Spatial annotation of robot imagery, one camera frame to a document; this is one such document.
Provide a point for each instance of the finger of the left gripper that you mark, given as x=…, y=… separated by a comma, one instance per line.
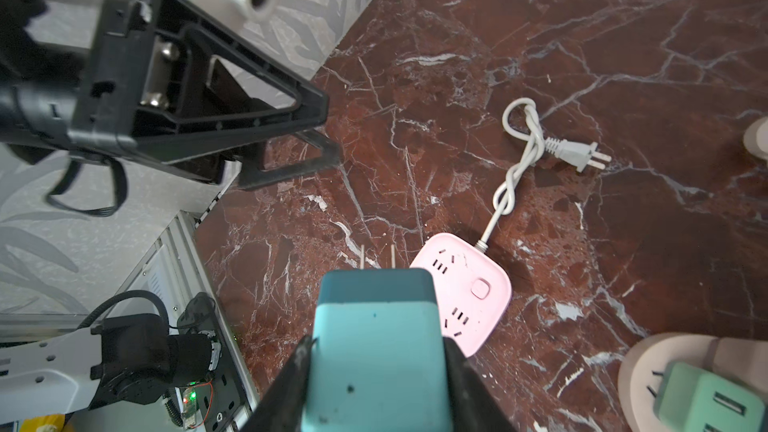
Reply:
x=258, y=172

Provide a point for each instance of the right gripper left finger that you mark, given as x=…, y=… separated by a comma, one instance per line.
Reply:
x=281, y=407

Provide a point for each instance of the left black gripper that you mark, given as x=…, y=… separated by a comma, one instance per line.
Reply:
x=165, y=84

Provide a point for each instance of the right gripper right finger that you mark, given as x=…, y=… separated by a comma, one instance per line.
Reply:
x=473, y=408

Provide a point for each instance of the pink square power strip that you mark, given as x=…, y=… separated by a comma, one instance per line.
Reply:
x=472, y=291

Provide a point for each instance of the beige round power strip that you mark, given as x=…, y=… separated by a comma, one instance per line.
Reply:
x=636, y=373

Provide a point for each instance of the green plug adapter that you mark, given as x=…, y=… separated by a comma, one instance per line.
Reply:
x=692, y=399

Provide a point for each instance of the pink plug adapter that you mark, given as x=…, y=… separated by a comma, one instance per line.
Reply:
x=741, y=361

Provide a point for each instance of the aluminium front rail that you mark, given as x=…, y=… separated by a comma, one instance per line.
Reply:
x=173, y=270

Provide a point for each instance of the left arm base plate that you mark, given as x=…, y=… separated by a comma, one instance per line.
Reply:
x=213, y=396

